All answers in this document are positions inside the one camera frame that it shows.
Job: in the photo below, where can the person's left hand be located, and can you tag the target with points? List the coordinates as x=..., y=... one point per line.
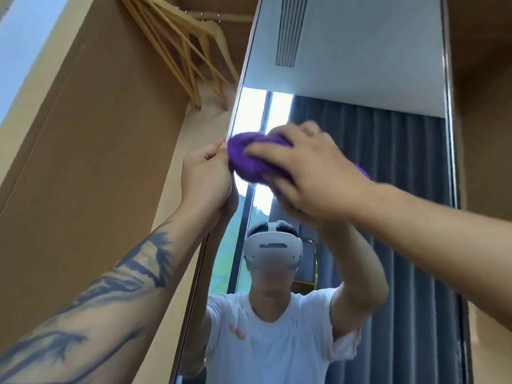
x=204, y=183

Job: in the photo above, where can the person's right hand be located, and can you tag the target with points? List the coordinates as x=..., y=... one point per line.
x=316, y=175

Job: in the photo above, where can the purple cleaning cloth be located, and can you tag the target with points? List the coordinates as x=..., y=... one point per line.
x=252, y=159

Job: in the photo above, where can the pull-out wardrobe mirror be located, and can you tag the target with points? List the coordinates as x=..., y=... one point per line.
x=380, y=55

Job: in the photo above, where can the person's right forearm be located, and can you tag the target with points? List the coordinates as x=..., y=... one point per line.
x=448, y=243

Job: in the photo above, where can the person's left forearm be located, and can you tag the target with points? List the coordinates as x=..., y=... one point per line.
x=92, y=303

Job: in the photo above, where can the light wooden wardrobe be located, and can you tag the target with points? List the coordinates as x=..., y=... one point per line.
x=80, y=155

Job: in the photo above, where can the wooden hanging rod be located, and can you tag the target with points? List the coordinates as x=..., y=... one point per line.
x=224, y=15

